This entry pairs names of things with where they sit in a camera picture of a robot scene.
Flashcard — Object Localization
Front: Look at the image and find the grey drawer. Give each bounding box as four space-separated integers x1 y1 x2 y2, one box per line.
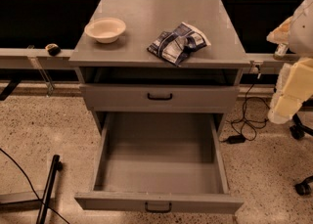
75 112 244 214
80 84 239 112

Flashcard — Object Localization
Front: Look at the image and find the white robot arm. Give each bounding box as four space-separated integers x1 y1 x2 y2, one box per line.
267 0 313 124

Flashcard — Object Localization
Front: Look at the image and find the grey drawer cabinet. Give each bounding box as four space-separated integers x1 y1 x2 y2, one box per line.
69 0 249 133

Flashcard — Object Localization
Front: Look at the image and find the crumpled blue chip bag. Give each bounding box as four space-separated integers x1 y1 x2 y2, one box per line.
147 22 211 67

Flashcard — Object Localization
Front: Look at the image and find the white bowl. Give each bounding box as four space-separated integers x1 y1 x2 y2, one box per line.
84 18 126 44

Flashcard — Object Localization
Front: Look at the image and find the small black yellow object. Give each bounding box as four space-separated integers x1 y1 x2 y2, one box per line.
45 43 61 56

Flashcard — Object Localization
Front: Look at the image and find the black metal stand leg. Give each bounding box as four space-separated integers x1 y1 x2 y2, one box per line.
36 155 62 224

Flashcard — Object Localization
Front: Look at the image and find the clear plastic bottle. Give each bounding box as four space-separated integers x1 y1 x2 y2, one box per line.
273 43 289 60

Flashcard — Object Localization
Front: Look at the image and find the black wheeled stand base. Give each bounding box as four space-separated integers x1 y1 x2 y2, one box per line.
289 113 313 197

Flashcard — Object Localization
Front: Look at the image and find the black power cable with adapter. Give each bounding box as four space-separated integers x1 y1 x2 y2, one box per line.
222 73 273 145

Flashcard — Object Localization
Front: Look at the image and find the white wall plug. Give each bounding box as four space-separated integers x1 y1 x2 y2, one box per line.
250 61 263 74

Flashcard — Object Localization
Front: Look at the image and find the grey metal rail frame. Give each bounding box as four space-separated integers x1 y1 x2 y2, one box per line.
0 48 72 69

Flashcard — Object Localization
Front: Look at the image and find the black floor cable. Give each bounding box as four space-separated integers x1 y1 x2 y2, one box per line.
0 148 71 224

